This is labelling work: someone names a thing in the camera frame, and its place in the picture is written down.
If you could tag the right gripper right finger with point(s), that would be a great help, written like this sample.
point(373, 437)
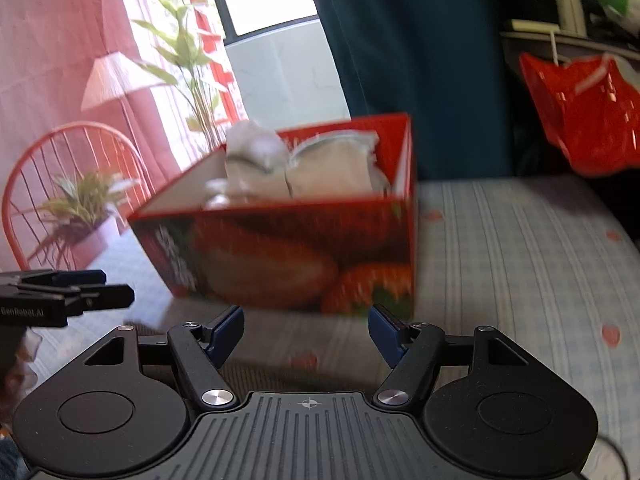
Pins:
point(485, 406)

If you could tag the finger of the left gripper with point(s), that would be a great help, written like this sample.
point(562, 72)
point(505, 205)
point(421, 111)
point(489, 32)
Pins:
point(62, 278)
point(100, 295)

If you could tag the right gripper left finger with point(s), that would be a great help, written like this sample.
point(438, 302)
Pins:
point(132, 405)

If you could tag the red strawberry cardboard box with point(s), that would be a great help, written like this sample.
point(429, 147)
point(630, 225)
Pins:
point(333, 255)

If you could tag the white mesh zipper pouch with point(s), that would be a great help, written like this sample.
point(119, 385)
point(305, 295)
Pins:
point(260, 167)

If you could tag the person left hand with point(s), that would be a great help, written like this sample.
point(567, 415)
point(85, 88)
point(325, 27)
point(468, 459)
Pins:
point(19, 347)

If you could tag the checkered strawberry tablecloth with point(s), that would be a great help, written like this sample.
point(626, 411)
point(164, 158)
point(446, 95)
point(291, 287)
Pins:
point(542, 260)

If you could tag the pink printed backdrop cloth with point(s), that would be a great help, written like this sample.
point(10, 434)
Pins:
point(103, 102)

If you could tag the red plastic bag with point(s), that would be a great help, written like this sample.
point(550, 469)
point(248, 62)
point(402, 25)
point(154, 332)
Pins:
point(589, 109)

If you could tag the dark shelf table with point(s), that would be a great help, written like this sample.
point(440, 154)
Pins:
point(549, 41)

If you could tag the dark teal curtain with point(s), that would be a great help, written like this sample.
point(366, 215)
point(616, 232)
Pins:
point(435, 60)

